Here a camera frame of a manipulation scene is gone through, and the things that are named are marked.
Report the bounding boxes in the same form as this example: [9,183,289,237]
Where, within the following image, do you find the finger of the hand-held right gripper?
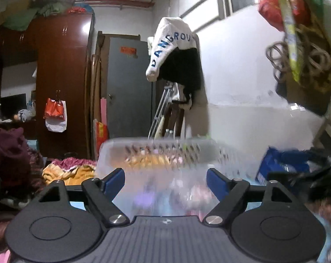
[305,147,331,159]
[267,164,331,187]

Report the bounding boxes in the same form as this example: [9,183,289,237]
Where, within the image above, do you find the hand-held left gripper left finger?
[39,168,130,228]

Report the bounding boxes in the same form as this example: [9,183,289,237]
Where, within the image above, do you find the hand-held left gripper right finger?
[203,168,293,227]

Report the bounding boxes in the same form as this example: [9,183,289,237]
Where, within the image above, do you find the clear plastic basket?
[96,137,262,217]

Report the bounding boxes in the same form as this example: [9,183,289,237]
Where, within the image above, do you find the blue shopping bag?
[256,146,314,187]

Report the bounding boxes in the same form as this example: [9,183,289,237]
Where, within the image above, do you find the yellow blanket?
[42,162,97,186]

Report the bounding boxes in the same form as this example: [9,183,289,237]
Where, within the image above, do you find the pink floral cloth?
[54,157,97,170]

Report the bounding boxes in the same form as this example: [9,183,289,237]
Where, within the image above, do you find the red printed floor bag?
[96,121,109,151]

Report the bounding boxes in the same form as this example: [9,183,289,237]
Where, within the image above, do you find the brown hanging bag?
[275,0,331,116]

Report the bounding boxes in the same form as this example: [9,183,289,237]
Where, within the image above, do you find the pink paper roll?
[100,97,107,124]

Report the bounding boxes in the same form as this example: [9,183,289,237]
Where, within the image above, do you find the wooden chair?
[165,101,186,139]

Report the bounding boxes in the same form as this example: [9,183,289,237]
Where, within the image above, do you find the metal crutches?
[147,84,180,140]

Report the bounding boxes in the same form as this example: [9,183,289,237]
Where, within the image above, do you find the red plastic bag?
[44,98,65,121]

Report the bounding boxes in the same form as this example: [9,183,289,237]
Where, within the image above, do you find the grey metal door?
[106,34,155,141]

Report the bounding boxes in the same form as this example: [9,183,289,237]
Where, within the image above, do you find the wooden poles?
[85,31,105,143]

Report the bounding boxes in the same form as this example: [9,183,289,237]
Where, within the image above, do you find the small white plastic bag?
[18,109,36,122]

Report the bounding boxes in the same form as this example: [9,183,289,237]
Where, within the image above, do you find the maroon cloth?
[0,127,32,192]

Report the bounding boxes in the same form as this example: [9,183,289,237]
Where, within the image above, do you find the black hanging garment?
[158,48,207,110]

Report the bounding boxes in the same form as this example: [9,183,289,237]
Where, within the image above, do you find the brown wooden wardrobe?
[0,12,95,159]

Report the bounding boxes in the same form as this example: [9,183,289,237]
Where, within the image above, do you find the black monitor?
[0,93,27,119]

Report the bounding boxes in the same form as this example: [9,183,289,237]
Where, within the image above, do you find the white lettered jacket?
[146,17,196,82]

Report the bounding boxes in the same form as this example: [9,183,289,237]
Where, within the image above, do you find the red hanging bag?
[258,0,312,32]

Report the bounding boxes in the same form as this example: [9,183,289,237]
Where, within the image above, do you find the red ceiling pipe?
[75,0,155,8]

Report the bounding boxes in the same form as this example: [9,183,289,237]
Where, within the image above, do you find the green cloth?
[2,3,57,31]

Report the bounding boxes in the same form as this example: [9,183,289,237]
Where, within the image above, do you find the coiled brown rope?
[265,41,331,83]

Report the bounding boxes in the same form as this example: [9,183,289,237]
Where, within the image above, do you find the yellow-green strap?
[271,0,305,83]

